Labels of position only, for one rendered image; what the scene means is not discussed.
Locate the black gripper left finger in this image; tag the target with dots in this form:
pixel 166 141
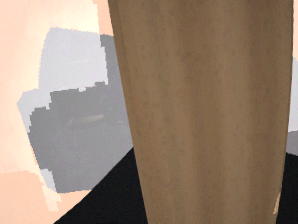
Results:
pixel 117 199

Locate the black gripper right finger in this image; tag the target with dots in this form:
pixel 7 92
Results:
pixel 288 199

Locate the brown wooden board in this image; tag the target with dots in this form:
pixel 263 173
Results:
pixel 207 90

